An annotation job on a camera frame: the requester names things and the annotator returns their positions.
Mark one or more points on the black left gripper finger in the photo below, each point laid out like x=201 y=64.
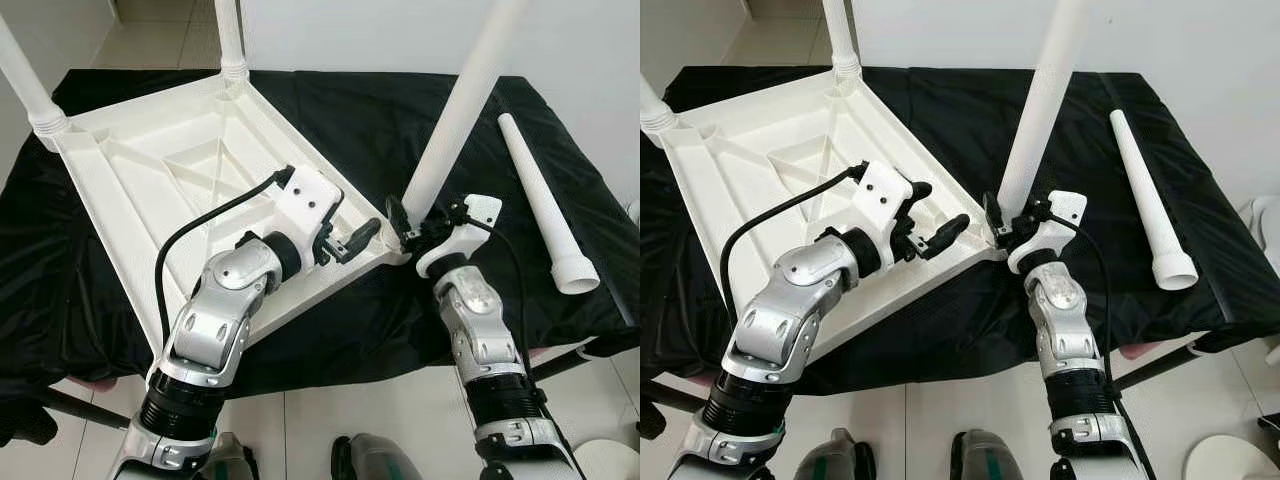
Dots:
x=948 y=235
x=362 y=238
x=919 y=190

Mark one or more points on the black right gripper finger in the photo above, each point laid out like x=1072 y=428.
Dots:
x=458 y=213
x=1043 y=207
x=397 y=220
x=993 y=216

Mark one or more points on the white plastic chair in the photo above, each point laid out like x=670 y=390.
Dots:
x=1265 y=220

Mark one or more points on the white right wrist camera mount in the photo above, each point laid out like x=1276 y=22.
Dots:
x=465 y=240
x=1050 y=235

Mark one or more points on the black table cloth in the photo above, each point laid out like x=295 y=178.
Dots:
x=400 y=320
x=980 y=320

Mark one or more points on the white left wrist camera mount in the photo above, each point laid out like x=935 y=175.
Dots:
x=885 y=195
x=308 y=200

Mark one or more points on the dark low box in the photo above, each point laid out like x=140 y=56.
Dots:
x=1270 y=425

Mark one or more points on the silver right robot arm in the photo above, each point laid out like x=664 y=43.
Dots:
x=1062 y=310
x=480 y=320

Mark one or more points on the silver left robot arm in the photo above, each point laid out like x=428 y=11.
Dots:
x=220 y=310
x=790 y=310

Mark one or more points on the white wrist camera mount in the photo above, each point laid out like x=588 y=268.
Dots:
x=885 y=195
x=1050 y=235
x=308 y=200
x=465 y=240

